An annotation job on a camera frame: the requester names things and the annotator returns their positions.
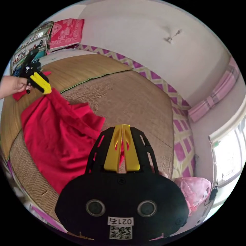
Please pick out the shelf with small items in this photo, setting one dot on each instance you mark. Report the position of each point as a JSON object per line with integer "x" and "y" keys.
{"x": 28, "y": 46}

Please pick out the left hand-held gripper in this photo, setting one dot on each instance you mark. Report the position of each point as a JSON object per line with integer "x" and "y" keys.
{"x": 26, "y": 66}

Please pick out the red short sleeve shirt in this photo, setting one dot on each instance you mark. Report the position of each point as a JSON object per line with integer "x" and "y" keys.
{"x": 57, "y": 130}

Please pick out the person's left hand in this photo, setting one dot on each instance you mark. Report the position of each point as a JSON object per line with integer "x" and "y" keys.
{"x": 20, "y": 84}

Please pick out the bed with woven mat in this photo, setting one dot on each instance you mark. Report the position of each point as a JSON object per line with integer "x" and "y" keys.
{"x": 130, "y": 96}

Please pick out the pink plastic bag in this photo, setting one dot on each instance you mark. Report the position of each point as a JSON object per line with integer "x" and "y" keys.
{"x": 194, "y": 192}

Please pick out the red patterned pillow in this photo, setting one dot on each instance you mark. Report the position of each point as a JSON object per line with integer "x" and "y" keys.
{"x": 65, "y": 33}

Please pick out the window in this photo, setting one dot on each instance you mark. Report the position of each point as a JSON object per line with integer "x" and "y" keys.
{"x": 228, "y": 157}

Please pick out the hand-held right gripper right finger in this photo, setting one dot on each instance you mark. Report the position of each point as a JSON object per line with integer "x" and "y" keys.
{"x": 131, "y": 155}

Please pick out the ceiling fan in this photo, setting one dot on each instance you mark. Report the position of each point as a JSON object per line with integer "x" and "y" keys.
{"x": 172, "y": 36}

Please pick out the person's right hand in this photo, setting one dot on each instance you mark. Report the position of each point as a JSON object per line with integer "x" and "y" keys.
{"x": 163, "y": 174}

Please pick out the pink striped curtain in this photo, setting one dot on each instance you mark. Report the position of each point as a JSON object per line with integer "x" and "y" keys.
{"x": 215, "y": 96}

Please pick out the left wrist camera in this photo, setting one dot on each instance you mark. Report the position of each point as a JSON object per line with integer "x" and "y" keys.
{"x": 33, "y": 53}

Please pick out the person's left forearm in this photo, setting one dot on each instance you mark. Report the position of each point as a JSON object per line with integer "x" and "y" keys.
{"x": 6, "y": 87}

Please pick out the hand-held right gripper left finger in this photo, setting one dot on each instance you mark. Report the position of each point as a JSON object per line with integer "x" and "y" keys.
{"x": 111, "y": 155}

